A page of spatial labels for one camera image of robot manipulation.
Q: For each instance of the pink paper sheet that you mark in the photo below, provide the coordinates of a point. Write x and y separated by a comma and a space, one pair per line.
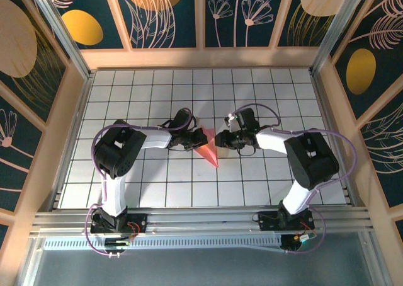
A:
210, 150

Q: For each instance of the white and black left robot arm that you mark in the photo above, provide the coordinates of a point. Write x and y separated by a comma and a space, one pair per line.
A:
155, 139

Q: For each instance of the black controller board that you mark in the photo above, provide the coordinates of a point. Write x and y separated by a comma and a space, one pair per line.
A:
116, 242
291, 243

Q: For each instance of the long aluminium mounting rail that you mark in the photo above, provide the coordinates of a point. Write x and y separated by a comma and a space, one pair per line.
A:
201, 220

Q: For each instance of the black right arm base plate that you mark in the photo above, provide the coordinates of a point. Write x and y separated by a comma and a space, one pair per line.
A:
267, 221

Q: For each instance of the aluminium side rail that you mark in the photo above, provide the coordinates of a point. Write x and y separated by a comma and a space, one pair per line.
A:
327, 109
81, 100

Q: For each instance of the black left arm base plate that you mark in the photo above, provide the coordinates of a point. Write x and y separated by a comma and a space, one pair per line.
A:
138, 220

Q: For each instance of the flower outlines wall panel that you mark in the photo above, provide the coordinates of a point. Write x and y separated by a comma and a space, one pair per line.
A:
239, 31

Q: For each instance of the yellow oval fern wall panel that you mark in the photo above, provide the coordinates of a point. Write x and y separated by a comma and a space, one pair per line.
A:
360, 72

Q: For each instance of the aluminium corner post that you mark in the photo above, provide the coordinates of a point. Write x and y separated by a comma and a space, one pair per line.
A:
61, 34
335, 31

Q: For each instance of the leaf outlines wall panel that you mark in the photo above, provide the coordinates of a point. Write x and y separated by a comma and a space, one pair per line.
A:
387, 147

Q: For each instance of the yellow ovals wall panel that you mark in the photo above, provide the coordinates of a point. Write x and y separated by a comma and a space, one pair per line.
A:
82, 27

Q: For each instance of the single flower wall panel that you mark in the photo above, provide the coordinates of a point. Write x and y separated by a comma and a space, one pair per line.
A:
12, 160

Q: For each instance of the large beige disc wall panel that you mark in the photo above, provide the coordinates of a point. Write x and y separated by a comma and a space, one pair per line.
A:
15, 40

